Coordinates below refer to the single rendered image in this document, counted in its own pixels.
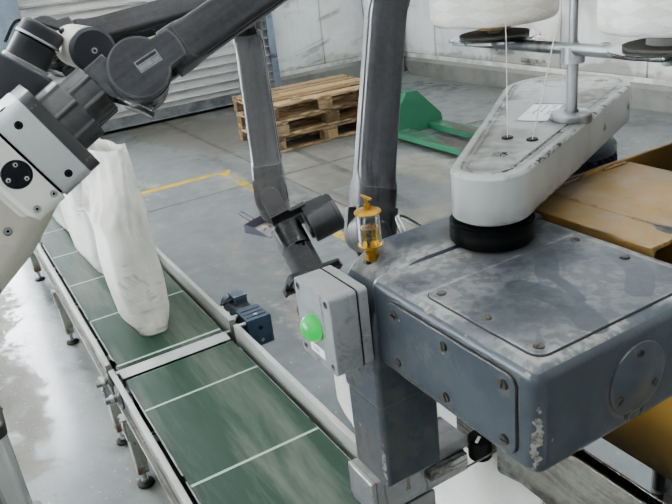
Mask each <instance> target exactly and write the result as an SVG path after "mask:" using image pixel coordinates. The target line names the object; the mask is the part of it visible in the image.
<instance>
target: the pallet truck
mask: <svg viewBox="0 0 672 504"><path fill-rule="evenodd" d="M429 128H430V129H434V130H438V131H442V132H446V133H450V134H455V135H459V136H462V137H466V138H472V137H473V135H474V134H475V132H476V131H477V129H478V128H479V127H474V126H470V125H466V124H461V123H456V122H452V121H448V120H443V119H442V115H441V112H440V111H439V110H438V109H437V108H436V107H435V106H434V105H433V104H431V103H430V102H429V101H428V100H427V99H426V98H425V97H424V96H423V95H421V94H420V93H419V92H418V91H417V90H413V89H407V88H403V89H401V102H400V117H399V131H398V139H402V140H406V141H409V142H413V143H416V144H420V145H423V146H427V147H430V148H434V149H437V150H441V151H445V152H449V153H452V154H456V155H459V156H460V154H461V153H462V151H463V150H464V148H465V147H466V145H467V144H468V143H465V142H461V141H457V140H453V139H449V138H445V137H441V136H437V135H433V134H429V133H425V132H422V131H421V130H425V129H429Z"/></svg>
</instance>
